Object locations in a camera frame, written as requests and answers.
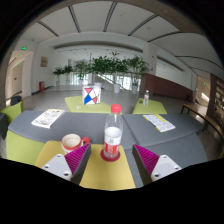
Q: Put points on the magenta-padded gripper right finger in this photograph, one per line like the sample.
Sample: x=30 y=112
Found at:
x=160 y=166

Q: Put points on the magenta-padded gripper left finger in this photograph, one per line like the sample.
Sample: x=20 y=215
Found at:
x=63 y=166

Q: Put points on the clear red-capped water bottle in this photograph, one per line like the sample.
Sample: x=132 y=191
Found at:
x=112 y=140

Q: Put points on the red and white mug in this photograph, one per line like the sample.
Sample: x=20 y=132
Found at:
x=70 y=142

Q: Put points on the yellow-edged white booklet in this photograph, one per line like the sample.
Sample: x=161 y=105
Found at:
x=159 y=122

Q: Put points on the flat round red coaster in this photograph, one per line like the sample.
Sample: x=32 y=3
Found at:
x=110 y=159

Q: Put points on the white printed magazine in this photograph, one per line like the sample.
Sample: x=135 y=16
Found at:
x=48 y=118

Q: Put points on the small green ottoman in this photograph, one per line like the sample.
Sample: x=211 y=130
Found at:
x=153 y=108

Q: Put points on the wide green ottoman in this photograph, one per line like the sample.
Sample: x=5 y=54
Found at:
x=75 y=106

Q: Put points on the wooden bench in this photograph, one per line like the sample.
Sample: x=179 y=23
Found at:
x=200 y=112

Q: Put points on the small clear drink bottle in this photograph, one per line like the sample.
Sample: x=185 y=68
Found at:
x=146 y=99

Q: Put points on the green ottoman with bag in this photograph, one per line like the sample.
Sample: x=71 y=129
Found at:
x=13 y=112

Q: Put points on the red blue white cube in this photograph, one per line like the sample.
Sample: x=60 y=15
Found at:
x=91 y=95

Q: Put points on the black bag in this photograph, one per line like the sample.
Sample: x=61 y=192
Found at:
x=15 y=100

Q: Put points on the red fire extinguisher box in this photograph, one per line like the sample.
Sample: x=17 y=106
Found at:
x=41 y=86

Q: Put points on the group of potted plants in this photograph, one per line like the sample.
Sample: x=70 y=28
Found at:
x=103 y=65

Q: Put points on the green exit sign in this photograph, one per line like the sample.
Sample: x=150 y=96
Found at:
x=24 y=48

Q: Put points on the framed wall plaque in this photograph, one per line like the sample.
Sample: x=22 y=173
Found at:
x=44 y=61

